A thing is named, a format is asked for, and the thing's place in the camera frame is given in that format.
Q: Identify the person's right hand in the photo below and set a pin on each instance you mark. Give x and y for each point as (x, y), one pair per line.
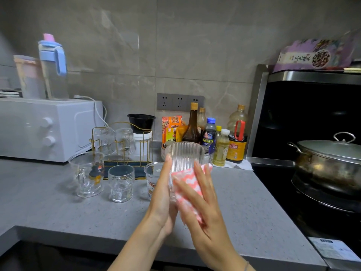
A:
(217, 239)

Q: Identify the person's left hand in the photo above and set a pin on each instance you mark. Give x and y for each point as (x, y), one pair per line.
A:
(163, 206)

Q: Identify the cartoon cat print glass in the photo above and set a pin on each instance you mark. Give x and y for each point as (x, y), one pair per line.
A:
(152, 174)

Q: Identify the pink striped cloth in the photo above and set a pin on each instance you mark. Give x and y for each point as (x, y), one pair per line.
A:
(189, 177)

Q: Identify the short textured glass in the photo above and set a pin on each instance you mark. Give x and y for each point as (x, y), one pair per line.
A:
(121, 184)

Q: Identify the small ribbed clear glass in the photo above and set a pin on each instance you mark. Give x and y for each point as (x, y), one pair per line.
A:
(184, 152)

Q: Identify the embossed ribbed clear glass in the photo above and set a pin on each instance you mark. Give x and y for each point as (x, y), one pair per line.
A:
(125, 142)

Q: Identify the penguin print glass mug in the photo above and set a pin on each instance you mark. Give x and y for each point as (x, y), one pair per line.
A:
(86, 177)

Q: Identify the tall ribbed clear glass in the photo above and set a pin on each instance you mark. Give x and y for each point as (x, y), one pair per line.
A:
(104, 142)

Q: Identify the person's left forearm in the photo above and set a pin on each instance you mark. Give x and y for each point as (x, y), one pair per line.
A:
(135, 251)

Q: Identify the clear round condiment tray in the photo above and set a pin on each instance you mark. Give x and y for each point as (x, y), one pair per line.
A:
(208, 158)

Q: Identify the yellow seasoning pouch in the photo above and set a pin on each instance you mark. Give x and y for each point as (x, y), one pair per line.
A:
(180, 132)

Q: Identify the orange seasoning packet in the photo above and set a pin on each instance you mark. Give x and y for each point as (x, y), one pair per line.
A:
(171, 129)

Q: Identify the dark brown glass bottle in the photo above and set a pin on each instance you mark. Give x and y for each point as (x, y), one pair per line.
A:
(191, 132)

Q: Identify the white paper towel sheet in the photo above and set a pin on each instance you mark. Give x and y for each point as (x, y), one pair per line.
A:
(242, 165)

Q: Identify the yellow liquid bottle white cap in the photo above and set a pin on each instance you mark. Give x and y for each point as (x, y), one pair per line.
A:
(221, 150)

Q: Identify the dark bottle blue cap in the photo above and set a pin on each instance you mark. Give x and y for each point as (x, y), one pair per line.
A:
(209, 136)

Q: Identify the black plastic bowl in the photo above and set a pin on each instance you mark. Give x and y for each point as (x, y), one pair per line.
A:
(141, 122)

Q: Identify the small bottle yellow cap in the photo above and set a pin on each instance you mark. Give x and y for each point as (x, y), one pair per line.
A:
(218, 129)

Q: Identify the clear bottle brown cap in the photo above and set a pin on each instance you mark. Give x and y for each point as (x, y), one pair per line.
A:
(201, 118)

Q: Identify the white label sticker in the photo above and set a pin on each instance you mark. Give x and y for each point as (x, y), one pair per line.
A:
(334, 248)

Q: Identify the stainless steel pot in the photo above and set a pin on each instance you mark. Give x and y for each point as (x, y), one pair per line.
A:
(327, 172)

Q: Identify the white microwave oven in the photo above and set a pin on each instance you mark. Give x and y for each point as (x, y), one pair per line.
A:
(48, 129)

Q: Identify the steel pot lid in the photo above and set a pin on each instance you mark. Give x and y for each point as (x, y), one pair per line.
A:
(332, 149)

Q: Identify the clear jug blue lid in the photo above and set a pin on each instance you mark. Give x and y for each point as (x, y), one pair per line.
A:
(55, 81)

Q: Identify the clear container pink lid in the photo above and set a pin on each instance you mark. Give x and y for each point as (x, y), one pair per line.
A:
(29, 81)

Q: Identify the stack of flat coasters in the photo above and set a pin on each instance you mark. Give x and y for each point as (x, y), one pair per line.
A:
(10, 93)

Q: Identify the purple food packet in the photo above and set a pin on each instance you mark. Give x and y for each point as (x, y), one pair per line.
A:
(301, 56)

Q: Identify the pale yellow flat pack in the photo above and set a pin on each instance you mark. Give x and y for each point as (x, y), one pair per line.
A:
(352, 69)

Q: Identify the grey wall socket panel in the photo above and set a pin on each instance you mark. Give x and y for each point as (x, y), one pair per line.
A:
(180, 102)

